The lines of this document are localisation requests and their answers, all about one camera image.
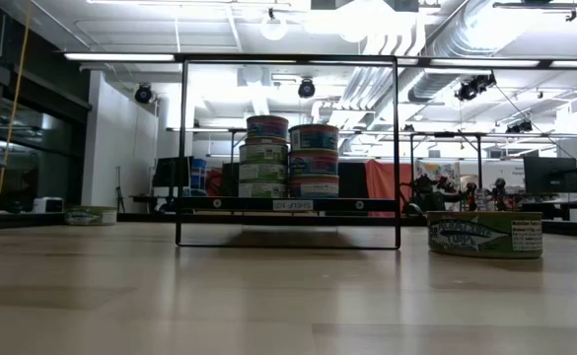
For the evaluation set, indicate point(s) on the silver air duct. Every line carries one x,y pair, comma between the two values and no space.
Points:
446,54

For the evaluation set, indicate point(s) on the black aluminium rig frame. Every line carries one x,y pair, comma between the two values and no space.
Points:
145,217

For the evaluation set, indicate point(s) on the blue bin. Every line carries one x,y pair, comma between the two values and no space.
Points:
199,172

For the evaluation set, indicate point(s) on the black ceiling spotlight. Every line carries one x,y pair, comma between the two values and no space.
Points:
306,89
143,93

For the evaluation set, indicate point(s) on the gold lid seafood can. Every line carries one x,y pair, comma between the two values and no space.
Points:
314,187

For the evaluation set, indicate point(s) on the white box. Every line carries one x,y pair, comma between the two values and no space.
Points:
49,205

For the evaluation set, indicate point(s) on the white-green label can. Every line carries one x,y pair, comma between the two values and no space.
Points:
485,236
91,216

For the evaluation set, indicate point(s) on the black ceiling track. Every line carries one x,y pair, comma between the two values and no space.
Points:
534,5

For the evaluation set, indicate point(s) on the orange fabric curtain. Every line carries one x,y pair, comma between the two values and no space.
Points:
379,180

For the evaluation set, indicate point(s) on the black ceiling camera rig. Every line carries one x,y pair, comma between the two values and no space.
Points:
519,127
473,89

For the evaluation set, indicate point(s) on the black partition panel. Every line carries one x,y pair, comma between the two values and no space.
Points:
230,178
353,180

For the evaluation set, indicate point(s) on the colourful painted cloth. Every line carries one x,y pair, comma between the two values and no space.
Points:
436,170

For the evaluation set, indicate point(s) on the black frame work table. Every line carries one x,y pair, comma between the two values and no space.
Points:
446,134

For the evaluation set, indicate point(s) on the black computer monitor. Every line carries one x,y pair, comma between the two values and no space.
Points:
167,172
549,175

